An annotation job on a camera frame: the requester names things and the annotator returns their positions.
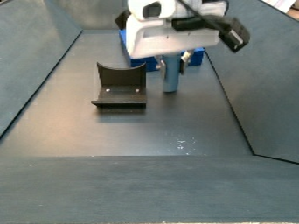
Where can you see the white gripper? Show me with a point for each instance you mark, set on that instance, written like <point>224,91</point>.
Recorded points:
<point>150,35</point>

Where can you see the light blue oval cylinder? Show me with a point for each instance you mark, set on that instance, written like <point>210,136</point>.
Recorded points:
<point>172,72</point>

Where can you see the black curved holder stand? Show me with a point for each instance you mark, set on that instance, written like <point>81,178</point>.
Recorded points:
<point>122,86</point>

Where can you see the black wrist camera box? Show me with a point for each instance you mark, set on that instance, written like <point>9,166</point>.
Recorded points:
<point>233,32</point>

